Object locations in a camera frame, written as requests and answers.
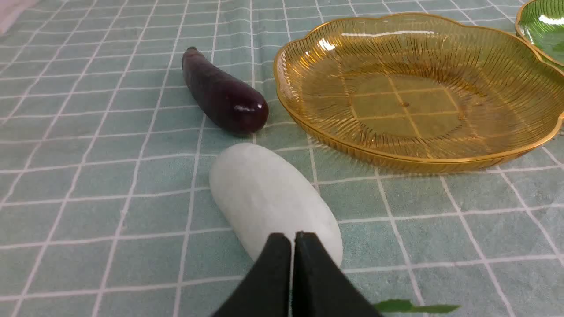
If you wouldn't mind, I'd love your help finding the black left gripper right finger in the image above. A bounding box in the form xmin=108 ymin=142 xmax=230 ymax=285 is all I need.
xmin=292 ymin=232 xmax=382 ymax=317

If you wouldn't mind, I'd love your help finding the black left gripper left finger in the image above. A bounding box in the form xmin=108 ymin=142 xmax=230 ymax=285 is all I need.
xmin=213 ymin=233 xmax=292 ymax=317

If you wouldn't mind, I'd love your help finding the white radish with green leaves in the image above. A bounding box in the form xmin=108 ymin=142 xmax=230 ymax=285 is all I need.
xmin=209 ymin=143 xmax=459 ymax=317

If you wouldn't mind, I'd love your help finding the dark purple eggplant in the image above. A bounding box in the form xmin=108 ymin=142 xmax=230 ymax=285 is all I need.
xmin=182 ymin=46 xmax=269 ymax=136

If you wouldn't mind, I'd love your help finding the green checkered tablecloth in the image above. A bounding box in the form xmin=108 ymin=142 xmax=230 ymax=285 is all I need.
xmin=0 ymin=0 xmax=564 ymax=317

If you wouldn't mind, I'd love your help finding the amber glass plate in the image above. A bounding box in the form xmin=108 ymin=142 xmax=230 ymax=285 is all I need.
xmin=273 ymin=13 xmax=563 ymax=174

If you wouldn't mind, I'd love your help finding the green glass plate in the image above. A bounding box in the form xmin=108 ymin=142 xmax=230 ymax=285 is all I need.
xmin=514 ymin=0 xmax=564 ymax=70

